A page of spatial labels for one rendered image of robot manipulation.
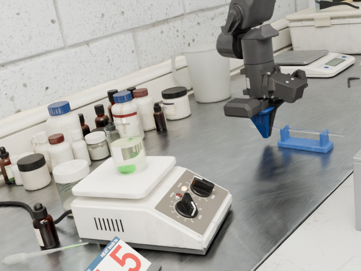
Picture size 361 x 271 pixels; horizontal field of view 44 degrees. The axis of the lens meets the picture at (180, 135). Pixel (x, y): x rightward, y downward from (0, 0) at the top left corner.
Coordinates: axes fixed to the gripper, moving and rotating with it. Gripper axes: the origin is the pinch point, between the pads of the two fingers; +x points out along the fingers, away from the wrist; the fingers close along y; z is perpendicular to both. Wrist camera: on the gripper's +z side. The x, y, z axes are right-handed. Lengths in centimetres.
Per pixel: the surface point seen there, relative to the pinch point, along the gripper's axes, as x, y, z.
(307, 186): 4.5, -14.3, 15.4
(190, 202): -1.7, -34.5, 9.2
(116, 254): 1.5, -44.5, 4.6
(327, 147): 3.6, -0.8, 13.1
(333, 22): -7, 75, -17
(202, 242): 2.5, -36.4, 11.9
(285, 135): 2.4, -0.3, 4.4
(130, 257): 2.5, -43.1, 5.5
